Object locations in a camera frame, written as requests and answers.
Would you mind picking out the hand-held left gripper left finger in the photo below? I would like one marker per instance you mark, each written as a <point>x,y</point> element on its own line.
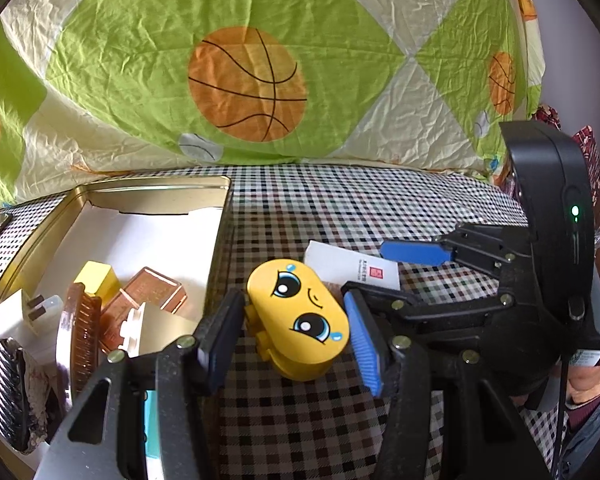
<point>220,345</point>

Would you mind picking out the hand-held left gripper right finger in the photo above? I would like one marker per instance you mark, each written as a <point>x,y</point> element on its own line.
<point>365,345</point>

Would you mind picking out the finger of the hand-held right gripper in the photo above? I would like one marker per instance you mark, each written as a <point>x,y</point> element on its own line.
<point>380,300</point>
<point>415,252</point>

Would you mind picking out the white card box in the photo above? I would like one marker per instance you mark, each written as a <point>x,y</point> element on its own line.
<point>350,265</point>

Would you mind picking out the white box with tan end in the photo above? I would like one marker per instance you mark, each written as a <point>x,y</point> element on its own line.
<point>167,325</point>

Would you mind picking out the yellow face toy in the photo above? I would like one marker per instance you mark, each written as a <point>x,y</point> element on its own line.
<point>300,320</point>

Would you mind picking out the rose gold box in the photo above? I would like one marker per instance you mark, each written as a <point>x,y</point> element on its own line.
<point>147,292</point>

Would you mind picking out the brown comb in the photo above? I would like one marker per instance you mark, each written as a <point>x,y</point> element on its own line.
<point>82,330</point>

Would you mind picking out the gold tin box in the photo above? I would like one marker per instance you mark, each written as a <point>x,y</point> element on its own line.
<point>155,187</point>

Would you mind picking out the white plug charger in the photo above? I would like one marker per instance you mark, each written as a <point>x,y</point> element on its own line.
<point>15,320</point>

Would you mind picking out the patterned hair clip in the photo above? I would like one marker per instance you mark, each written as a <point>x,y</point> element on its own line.
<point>12,395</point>

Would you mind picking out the checkered tablecloth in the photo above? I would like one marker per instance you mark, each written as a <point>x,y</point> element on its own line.
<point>330,435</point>

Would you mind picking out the red bear print cloth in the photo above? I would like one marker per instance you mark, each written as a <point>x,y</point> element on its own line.
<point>587,145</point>

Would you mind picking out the white paper liner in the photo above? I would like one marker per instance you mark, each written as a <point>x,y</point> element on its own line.
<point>155,240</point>

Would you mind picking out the basketball print bedsheet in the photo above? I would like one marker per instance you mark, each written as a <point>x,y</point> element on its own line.
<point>355,60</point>

